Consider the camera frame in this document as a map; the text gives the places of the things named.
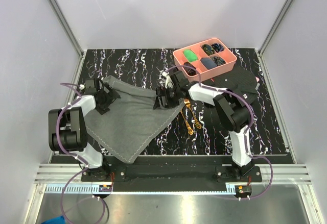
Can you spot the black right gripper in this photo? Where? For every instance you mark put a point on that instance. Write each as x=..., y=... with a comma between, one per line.
x=160, y=93

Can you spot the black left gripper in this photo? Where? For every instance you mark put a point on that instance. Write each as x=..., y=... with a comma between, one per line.
x=111, y=96

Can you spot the grey cloth napkin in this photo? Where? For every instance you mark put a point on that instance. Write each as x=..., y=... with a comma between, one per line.
x=131, y=122

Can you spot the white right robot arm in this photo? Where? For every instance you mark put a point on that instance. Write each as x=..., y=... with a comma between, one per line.
x=234, y=112

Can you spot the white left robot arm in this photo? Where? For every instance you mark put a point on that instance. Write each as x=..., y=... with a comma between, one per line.
x=67, y=127

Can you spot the gold fork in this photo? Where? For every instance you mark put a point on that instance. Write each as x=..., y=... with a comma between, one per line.
x=188, y=105

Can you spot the brown patterned rolled tie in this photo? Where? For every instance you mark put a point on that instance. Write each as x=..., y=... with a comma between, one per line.
x=189, y=69

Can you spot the gold spoon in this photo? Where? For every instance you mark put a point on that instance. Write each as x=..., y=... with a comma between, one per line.
x=190, y=130

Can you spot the green rolled cloth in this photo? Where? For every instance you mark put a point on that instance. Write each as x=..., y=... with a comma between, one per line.
x=190, y=55

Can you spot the blue-grey rolled cloth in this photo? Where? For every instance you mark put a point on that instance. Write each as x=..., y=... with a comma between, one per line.
x=208, y=63

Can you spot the pink divided organizer box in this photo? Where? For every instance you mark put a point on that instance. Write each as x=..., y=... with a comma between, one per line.
x=202, y=73

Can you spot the olive floral rolled tie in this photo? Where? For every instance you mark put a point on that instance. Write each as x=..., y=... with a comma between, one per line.
x=208, y=49

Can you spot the teal paisley rolled tie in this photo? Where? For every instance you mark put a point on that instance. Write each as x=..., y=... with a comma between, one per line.
x=218, y=60

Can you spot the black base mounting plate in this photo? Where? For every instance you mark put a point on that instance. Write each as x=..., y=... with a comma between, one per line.
x=173, y=185

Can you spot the navy striped rolled tie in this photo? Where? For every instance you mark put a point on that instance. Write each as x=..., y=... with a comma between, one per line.
x=217, y=47

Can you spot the dark striped button shirt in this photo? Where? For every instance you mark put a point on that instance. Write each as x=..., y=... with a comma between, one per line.
x=238, y=80

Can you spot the blue cloth scrap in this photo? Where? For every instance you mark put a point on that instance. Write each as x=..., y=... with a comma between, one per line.
x=55, y=220

